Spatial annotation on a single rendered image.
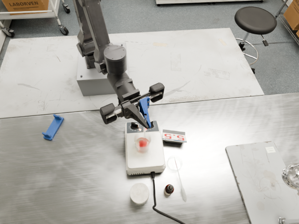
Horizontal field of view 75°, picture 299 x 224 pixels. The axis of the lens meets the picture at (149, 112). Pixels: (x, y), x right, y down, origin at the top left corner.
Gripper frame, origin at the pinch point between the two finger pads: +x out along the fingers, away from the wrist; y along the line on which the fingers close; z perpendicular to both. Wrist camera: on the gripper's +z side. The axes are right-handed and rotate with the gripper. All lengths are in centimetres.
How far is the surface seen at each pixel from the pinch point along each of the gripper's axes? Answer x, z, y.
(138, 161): 5.5, 16.8, 4.3
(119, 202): 12.2, 25.5, 15.2
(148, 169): 9.0, 19.0, 2.4
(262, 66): -48, 117, -184
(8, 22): -248, 115, 50
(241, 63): -16, 26, -66
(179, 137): 3.4, 23.5, -14.7
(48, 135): -20.7, 23.0, 28.1
